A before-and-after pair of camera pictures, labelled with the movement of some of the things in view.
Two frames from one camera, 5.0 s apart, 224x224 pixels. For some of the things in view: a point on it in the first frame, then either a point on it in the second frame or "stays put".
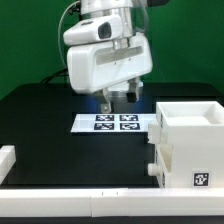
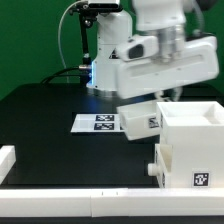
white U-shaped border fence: x=105 y=202 stays put
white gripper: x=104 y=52 to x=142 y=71
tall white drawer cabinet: x=195 y=132 stays put
